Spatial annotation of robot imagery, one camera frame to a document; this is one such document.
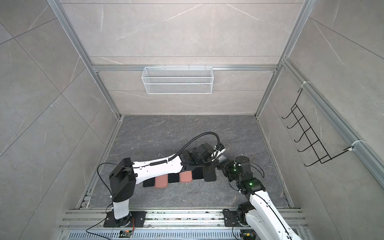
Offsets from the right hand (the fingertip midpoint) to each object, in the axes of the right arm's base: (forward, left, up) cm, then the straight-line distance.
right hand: (218, 161), depth 81 cm
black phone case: (-2, +4, -11) cm, 12 cm away
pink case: (-5, +18, -10) cm, 21 cm away
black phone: (-5, +26, -10) cm, 28 cm away
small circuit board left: (-31, +47, -11) cm, 58 cm away
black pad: (-2, +12, -11) cm, 16 cm away
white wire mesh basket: (+52, +24, +18) cm, 60 cm away
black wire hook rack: (-9, -38, +22) cm, 45 cm away
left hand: (+1, 0, +3) cm, 3 cm away
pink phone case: (-7, +33, -11) cm, 35 cm away
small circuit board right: (-32, -12, -12) cm, 37 cm away
